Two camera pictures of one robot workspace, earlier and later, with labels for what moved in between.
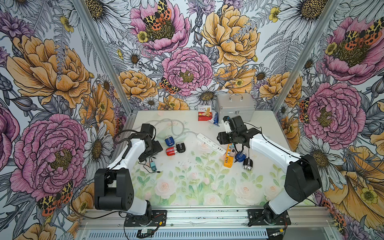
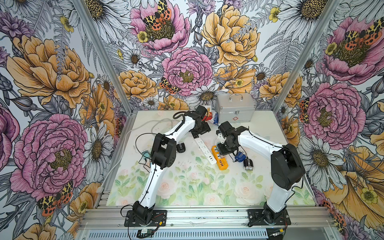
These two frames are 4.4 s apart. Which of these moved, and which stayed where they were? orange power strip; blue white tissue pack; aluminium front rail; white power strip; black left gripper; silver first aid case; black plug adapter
Moved: white power strip; black left gripper; orange power strip
Stayed: silver first aid case; black plug adapter; aluminium front rail; blue white tissue pack
